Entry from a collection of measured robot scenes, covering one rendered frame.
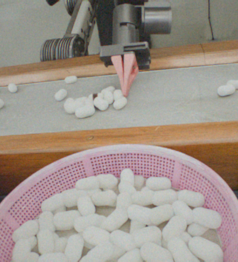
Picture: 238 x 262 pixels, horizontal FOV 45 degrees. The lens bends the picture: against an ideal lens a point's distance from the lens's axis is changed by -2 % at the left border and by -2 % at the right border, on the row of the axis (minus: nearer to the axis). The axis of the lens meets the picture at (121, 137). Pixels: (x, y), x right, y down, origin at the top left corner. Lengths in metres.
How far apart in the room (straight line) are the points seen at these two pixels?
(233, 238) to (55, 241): 0.19
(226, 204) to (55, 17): 2.53
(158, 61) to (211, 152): 0.38
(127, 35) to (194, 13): 2.04
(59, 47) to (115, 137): 0.60
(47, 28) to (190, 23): 1.25
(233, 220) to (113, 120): 0.30
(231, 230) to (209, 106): 0.28
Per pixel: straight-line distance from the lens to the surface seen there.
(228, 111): 0.52
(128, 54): 0.59
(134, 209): 0.34
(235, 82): 0.60
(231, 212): 0.31
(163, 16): 0.65
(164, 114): 0.52
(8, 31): 2.92
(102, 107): 0.55
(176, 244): 0.30
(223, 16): 2.69
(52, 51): 0.99
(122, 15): 0.65
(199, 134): 0.41
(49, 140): 0.46
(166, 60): 0.74
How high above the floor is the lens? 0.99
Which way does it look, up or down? 32 degrees down
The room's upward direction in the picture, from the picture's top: 10 degrees counter-clockwise
